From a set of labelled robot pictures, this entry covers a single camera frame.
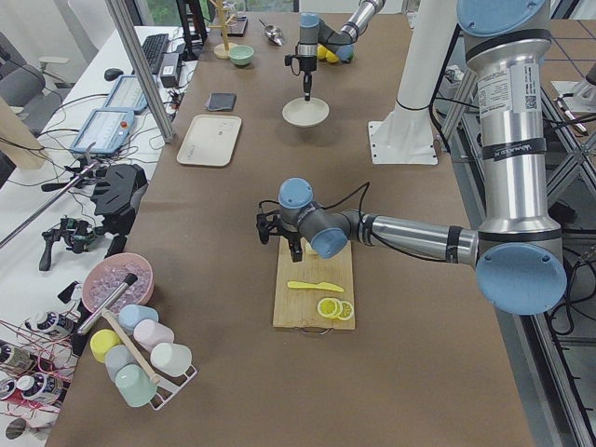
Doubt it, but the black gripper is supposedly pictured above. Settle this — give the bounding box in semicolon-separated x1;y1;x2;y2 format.
278;225;304;263
297;55;318;101

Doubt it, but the cream round plate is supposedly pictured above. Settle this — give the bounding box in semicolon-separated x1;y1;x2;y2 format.
282;97;330;128

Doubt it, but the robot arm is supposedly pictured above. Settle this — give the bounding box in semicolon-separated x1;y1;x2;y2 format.
258;1;567;315
284;0;386;102

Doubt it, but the cream rabbit tray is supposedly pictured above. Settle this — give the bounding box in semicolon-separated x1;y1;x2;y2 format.
176;115;242;168

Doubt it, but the left yellow lemon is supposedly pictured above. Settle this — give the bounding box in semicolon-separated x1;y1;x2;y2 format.
317;45;330;61

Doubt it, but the yellow lemon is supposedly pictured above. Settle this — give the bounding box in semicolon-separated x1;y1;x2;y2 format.
317;45;330;61
325;51;340;64

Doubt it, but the right yellow lemon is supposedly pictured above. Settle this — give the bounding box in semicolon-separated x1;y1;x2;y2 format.
325;51;340;64

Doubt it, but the yellow plastic knife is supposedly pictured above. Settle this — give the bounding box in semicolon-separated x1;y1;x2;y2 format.
287;280;345;292

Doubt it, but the metal scoop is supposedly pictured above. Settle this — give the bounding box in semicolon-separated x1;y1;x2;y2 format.
259;19;285;47

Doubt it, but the bamboo cutting board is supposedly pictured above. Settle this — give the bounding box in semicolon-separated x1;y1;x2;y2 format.
273;240;356;330

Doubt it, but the mint green bowl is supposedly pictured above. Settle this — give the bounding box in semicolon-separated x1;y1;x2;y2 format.
228;45;254;67

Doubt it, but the front lemon slice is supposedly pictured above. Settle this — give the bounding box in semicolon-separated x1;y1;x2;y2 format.
317;297;343;319

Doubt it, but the lemon slice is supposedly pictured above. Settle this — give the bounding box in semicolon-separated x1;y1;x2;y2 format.
317;297;343;319
336;301;355;321

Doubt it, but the back lemon slice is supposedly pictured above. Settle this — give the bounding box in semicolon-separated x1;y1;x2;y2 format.
336;301;355;321

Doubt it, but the wooden mug tree stand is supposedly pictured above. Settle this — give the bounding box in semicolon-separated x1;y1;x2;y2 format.
210;0;237;60

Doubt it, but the grey folded cloth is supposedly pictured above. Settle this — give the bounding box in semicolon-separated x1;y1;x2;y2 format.
205;92;237;112

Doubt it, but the black keyboard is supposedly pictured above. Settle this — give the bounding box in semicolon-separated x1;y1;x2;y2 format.
142;34;169;75

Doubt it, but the white cup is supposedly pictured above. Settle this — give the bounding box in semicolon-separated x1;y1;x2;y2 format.
150;343;192;377

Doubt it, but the metal rod black tip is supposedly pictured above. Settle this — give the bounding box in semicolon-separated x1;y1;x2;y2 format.
76;273;138;336

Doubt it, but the pink cup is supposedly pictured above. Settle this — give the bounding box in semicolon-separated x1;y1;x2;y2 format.
133;318;175;352

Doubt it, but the blue cup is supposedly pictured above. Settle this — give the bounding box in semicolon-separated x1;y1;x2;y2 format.
118;305;159;335

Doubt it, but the far blue teach pendant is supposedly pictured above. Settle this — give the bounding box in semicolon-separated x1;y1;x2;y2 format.
103;74;148;115

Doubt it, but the blue teach pendant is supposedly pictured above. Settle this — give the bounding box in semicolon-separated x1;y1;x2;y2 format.
103;74;148;115
70;108;135;156

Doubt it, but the pink bowl of ice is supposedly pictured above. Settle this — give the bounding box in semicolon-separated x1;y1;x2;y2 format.
82;252;155;314

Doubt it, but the black computer mouse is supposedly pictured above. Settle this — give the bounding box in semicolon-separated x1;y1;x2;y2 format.
103;68;124;82

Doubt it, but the near blue teach pendant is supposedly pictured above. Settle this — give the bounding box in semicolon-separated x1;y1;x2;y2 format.
70;108;135;156

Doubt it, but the grey cup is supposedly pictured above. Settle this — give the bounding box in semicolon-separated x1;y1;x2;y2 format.
104;345;136;383

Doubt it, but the mint green cup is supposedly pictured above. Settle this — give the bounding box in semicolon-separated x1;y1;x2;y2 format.
115;364;157;408

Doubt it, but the yellow cup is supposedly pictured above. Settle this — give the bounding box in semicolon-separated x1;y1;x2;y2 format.
89;329;122;363

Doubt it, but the grey office chair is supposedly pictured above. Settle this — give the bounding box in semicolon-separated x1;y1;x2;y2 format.
1;34;73;136

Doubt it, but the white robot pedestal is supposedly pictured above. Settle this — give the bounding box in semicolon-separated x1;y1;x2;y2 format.
369;0;457;165

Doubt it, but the white wire cup rack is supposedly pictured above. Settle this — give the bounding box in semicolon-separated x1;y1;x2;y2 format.
149;365;199;411

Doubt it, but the aluminium frame post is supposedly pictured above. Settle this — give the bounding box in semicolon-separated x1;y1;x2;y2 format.
105;0;174;143

